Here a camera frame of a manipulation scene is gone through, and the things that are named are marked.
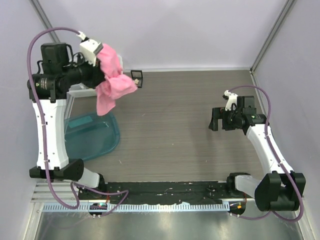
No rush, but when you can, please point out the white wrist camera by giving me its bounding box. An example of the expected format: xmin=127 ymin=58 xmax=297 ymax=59
xmin=79 ymin=38 xmax=103 ymax=67
xmin=222 ymin=90 xmax=238 ymax=111

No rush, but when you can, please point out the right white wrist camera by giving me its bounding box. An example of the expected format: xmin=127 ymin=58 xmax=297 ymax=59
xmin=222 ymin=90 xmax=238 ymax=111

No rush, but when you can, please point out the white plastic basket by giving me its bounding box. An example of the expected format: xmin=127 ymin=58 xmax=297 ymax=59
xmin=66 ymin=55 xmax=124 ymax=98

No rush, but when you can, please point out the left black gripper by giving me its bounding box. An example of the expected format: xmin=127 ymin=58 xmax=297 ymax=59
xmin=63 ymin=52 xmax=108 ymax=89

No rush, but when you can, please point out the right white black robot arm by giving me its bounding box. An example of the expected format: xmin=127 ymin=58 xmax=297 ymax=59
xmin=208 ymin=90 xmax=306 ymax=212

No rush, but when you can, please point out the white slotted cable duct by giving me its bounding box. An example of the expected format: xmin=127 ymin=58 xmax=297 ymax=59
xmin=42 ymin=201 xmax=230 ymax=213

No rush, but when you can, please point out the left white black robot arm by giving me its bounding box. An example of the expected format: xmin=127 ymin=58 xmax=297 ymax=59
xmin=27 ymin=43 xmax=107 ymax=200

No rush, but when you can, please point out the black brooch box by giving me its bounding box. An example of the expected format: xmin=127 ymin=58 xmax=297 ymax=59
xmin=130 ymin=70 xmax=144 ymax=88

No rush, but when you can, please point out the pink t-shirt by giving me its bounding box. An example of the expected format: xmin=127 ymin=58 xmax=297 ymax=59
xmin=95 ymin=43 xmax=138 ymax=116

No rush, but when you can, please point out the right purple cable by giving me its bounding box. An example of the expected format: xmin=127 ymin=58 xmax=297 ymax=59
xmin=229 ymin=84 xmax=305 ymax=222

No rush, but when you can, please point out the teal transparent plastic bin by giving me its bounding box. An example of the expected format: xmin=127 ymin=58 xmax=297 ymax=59
xmin=64 ymin=112 xmax=120 ymax=161

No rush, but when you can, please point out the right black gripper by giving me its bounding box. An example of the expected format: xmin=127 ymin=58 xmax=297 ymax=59
xmin=209 ymin=106 xmax=242 ymax=131

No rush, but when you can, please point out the purple cable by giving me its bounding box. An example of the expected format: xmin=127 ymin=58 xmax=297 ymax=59
xmin=26 ymin=27 xmax=130 ymax=217
xmin=229 ymin=84 xmax=305 ymax=222

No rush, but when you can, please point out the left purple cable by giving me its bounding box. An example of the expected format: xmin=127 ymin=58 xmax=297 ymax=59
xmin=26 ymin=27 xmax=130 ymax=217

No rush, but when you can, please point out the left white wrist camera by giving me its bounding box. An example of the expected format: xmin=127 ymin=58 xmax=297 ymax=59
xmin=79 ymin=38 xmax=103 ymax=67

